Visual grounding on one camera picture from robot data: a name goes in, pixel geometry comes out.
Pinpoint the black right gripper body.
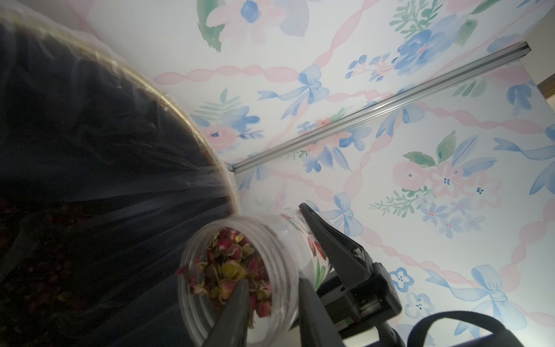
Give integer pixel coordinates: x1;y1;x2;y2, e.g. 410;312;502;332
293;262;402;341

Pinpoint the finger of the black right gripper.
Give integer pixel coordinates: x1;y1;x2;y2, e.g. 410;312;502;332
299;203;373;290

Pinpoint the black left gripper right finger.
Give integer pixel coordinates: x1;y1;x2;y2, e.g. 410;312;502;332
299;278;345;347

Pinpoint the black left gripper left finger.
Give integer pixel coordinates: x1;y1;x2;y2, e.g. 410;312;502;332
202;279;251;347

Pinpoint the white-lidded flower tea jar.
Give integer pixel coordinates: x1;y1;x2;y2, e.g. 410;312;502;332
179;209;332;346

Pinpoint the orange trash bin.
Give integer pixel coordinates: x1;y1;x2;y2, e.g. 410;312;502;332
0;8;241;347

